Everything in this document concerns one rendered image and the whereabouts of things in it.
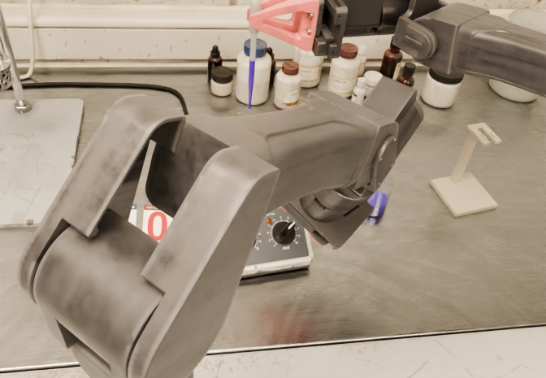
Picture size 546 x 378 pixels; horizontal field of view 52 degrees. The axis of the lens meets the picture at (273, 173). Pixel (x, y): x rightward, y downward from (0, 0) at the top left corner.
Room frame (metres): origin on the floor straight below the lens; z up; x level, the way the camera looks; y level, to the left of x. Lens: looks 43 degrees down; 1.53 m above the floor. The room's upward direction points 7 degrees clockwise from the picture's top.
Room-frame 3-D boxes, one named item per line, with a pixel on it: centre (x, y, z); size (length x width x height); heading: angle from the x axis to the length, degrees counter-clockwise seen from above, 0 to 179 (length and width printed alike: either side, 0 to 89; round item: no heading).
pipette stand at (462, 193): (0.68, -0.32, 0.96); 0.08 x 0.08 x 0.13; 24
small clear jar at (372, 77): (0.95, -0.17, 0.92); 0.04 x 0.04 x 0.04
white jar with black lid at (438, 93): (0.96, -0.31, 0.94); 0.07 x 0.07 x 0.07
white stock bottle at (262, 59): (0.89, 0.06, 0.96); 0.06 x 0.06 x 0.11
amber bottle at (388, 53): (1.01, -0.21, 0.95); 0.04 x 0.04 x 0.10
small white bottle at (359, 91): (0.90, -0.15, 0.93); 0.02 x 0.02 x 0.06
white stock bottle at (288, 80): (0.88, -0.01, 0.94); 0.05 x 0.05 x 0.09
